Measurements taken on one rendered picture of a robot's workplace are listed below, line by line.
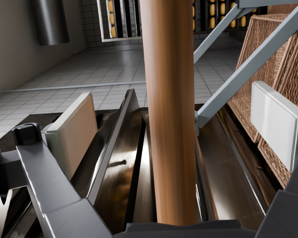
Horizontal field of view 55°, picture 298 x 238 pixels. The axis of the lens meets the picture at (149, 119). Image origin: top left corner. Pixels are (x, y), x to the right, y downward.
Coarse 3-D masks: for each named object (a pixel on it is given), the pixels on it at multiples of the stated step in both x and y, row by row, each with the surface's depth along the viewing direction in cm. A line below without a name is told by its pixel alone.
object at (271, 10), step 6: (270, 6) 164; (276, 6) 155; (282, 6) 147; (288, 6) 141; (294, 6) 134; (270, 12) 165; (276, 12) 156; (282, 12) 148; (288, 12) 141; (270, 60) 169
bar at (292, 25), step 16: (240, 0) 92; (256, 0) 91; (272, 0) 91; (288, 0) 91; (240, 16) 95; (288, 16) 51; (272, 32) 52; (288, 32) 50; (272, 48) 51; (256, 64) 52; (240, 80) 54; (224, 96) 55; (208, 112) 56; (208, 192) 35; (208, 208) 32
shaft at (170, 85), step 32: (160, 0) 15; (192, 0) 16; (160, 32) 16; (192, 32) 16; (160, 64) 16; (192, 64) 17; (160, 96) 17; (192, 96) 18; (160, 128) 18; (192, 128) 18; (160, 160) 19; (192, 160) 19; (160, 192) 20; (192, 192) 20
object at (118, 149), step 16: (128, 96) 155; (128, 112) 136; (128, 128) 129; (112, 144) 101; (128, 144) 122; (112, 160) 94; (128, 160) 116; (96, 176) 83; (112, 176) 90; (128, 176) 110; (96, 192) 75; (112, 192) 86; (128, 192) 105; (96, 208) 71; (112, 208) 83; (112, 224) 80
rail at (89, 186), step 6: (126, 96) 156; (120, 108) 139; (120, 114) 131; (114, 120) 124; (114, 126) 118; (108, 138) 107; (108, 144) 102; (102, 150) 99; (102, 156) 94; (96, 162) 91; (96, 168) 87; (96, 174) 84; (90, 180) 81; (90, 186) 79; (84, 192) 76
